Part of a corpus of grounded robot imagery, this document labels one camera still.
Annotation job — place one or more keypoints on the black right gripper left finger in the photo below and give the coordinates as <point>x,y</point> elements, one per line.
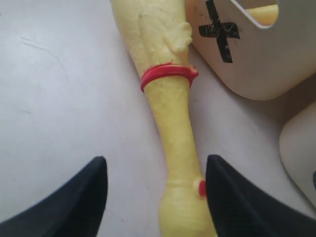
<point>75,209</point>

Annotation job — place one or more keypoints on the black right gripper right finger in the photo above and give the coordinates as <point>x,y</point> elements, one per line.
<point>240,209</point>

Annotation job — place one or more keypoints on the yellow rubber chicken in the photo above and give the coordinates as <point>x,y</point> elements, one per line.
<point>157,36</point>

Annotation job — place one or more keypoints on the cream bin marked O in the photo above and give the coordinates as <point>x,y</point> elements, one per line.
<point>297,145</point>

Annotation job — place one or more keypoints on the cream bin marked X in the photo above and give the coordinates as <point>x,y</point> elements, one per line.
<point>255,61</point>

